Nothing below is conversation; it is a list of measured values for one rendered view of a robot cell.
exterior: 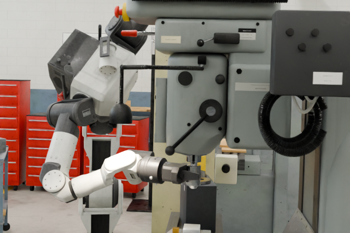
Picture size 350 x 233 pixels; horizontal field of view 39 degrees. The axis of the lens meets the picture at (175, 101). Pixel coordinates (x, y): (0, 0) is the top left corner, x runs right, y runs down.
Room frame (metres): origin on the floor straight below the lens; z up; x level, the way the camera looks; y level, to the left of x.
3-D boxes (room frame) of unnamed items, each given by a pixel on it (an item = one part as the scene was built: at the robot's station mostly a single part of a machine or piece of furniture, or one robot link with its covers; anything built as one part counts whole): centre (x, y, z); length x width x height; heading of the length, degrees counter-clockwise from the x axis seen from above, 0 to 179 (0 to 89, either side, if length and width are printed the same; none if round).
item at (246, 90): (1.58, -0.26, 1.47); 0.24 x 0.19 x 0.26; 176
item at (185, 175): (1.56, -0.05, 1.24); 0.06 x 0.02 x 0.03; 67
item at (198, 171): (1.59, -0.07, 1.23); 0.05 x 0.05 x 0.06
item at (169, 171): (1.63, 0.02, 1.24); 0.13 x 0.12 x 0.10; 157
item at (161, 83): (1.60, 0.04, 1.45); 0.04 x 0.04 x 0.21; 86
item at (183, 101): (1.59, -0.07, 1.47); 0.21 x 0.19 x 0.32; 176
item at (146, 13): (1.59, -0.08, 1.81); 0.47 x 0.26 x 0.16; 86
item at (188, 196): (2.01, -0.10, 1.04); 0.22 x 0.12 x 0.20; 5
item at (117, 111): (1.55, 0.17, 1.44); 0.07 x 0.07 x 0.06
